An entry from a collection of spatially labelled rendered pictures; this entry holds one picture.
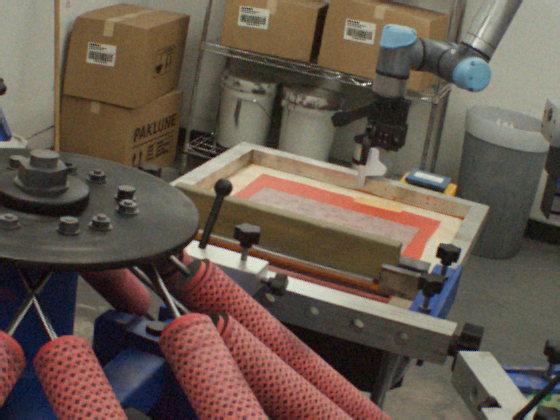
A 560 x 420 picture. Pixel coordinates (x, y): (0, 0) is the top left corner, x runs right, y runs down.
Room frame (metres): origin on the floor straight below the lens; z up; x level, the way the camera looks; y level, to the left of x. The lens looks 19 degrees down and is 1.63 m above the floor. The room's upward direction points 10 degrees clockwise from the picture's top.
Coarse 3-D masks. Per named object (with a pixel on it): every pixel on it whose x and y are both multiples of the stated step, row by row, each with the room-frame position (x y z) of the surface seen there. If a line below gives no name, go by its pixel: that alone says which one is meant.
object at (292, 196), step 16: (272, 176) 2.23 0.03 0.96; (240, 192) 2.08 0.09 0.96; (256, 192) 2.10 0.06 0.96; (272, 192) 2.11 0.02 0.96; (288, 192) 2.13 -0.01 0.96; (304, 192) 2.15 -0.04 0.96; (320, 192) 2.17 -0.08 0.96; (288, 208) 2.03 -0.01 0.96; (304, 208) 2.05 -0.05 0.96; (320, 208) 2.06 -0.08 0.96; (336, 208) 2.08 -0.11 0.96
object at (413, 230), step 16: (352, 208) 2.10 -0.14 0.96; (368, 208) 2.12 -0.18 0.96; (352, 224) 2.00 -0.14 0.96; (368, 224) 2.02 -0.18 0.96; (384, 224) 2.04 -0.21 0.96; (400, 224) 2.05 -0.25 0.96; (416, 224) 2.07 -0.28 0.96; (432, 224) 2.09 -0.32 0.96; (400, 240) 1.95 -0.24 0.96; (416, 240) 1.97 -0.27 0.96; (416, 256) 1.88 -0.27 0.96; (288, 272) 1.69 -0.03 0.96; (336, 288) 1.65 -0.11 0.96
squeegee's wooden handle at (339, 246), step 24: (192, 192) 1.72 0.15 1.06; (240, 216) 1.70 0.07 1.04; (264, 216) 1.68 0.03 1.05; (288, 216) 1.68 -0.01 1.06; (264, 240) 1.68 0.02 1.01; (288, 240) 1.67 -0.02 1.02; (312, 240) 1.66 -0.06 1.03; (336, 240) 1.65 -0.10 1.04; (360, 240) 1.64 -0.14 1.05; (384, 240) 1.64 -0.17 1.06; (336, 264) 1.65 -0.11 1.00; (360, 264) 1.64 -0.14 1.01
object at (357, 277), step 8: (200, 232) 1.70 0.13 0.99; (216, 240) 1.69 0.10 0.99; (224, 240) 1.69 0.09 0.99; (232, 240) 1.69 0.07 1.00; (240, 248) 1.68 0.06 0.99; (256, 248) 1.67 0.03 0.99; (264, 248) 1.68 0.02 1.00; (272, 256) 1.66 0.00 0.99; (280, 256) 1.66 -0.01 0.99; (288, 256) 1.66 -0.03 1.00; (296, 256) 1.66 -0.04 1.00; (296, 264) 1.65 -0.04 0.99; (304, 264) 1.65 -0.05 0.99; (312, 264) 1.64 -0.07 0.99; (320, 264) 1.65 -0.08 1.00; (328, 272) 1.64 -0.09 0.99; (336, 272) 1.63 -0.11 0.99; (344, 272) 1.63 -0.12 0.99; (352, 272) 1.63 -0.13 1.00; (352, 280) 1.63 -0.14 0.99; (360, 280) 1.62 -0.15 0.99; (368, 280) 1.62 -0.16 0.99
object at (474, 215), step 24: (240, 144) 2.31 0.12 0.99; (216, 168) 2.10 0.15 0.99; (240, 168) 2.23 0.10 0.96; (288, 168) 2.27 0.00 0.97; (312, 168) 2.26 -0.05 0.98; (336, 168) 2.26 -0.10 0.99; (384, 192) 2.21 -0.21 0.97; (408, 192) 2.20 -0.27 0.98; (432, 192) 2.21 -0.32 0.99; (456, 216) 2.17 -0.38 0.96; (480, 216) 2.10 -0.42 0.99; (456, 240) 1.91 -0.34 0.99; (456, 264) 1.78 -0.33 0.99; (336, 336) 1.47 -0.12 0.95
